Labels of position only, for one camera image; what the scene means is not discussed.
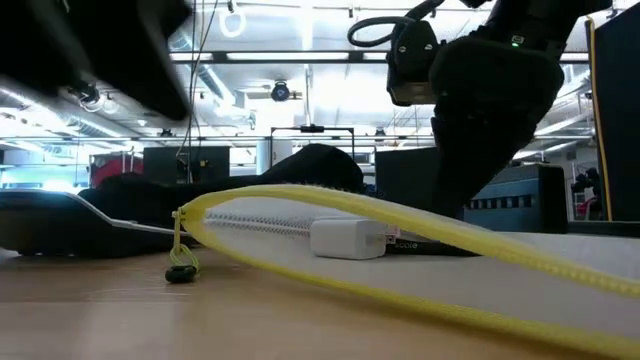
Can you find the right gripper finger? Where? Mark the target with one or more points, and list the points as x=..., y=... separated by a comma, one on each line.
x=475, y=160

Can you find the marker set case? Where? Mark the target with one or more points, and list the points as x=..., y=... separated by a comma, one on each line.
x=545, y=200

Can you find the white and yellow pouch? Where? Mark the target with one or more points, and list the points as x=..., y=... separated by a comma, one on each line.
x=450, y=280

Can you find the black backpack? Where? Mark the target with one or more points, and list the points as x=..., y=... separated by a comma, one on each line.
x=320, y=165

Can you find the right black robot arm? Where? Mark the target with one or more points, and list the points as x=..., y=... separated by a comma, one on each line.
x=540, y=20

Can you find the black ceiling lamp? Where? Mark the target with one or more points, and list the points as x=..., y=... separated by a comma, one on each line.
x=280, y=91
x=90, y=95

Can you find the black device with white text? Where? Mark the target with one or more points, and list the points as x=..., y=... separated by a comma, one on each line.
x=430, y=249

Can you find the red bin rack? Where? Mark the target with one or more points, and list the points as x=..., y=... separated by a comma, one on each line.
x=587, y=207

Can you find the red cart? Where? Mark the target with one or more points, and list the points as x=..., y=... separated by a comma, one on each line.
x=115, y=167

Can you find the black curtain panel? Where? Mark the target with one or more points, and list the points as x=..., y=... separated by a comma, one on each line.
x=622, y=125

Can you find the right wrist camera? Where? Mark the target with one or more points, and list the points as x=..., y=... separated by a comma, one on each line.
x=412, y=55

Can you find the black table frame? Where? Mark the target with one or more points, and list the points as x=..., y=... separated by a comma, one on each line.
x=605, y=228

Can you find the black metal rig frame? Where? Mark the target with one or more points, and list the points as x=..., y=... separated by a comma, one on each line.
x=312, y=129

